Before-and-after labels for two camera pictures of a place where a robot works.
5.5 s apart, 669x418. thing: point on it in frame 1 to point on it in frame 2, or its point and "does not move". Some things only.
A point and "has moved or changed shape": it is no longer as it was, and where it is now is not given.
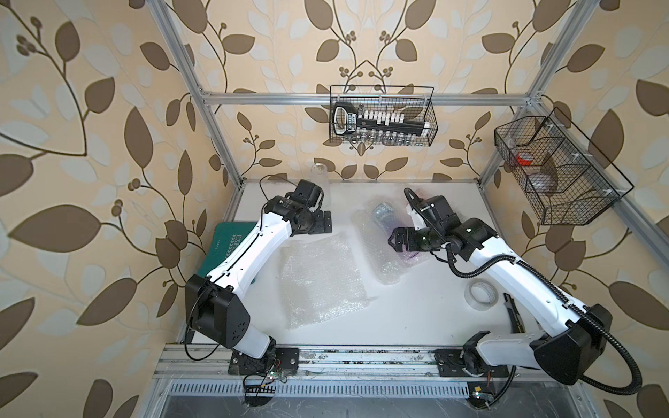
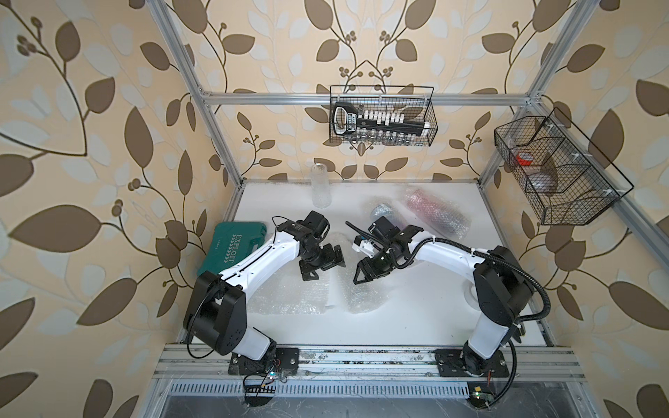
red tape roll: (524, 158) does not move
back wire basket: (382, 115) does not move
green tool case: (226, 238) does not move
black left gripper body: (314, 222) to (321, 259)
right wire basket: (565, 178) does not move
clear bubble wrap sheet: (319, 278) has moved or changed shape
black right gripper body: (422, 239) to (378, 265)
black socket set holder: (348, 119) does not move
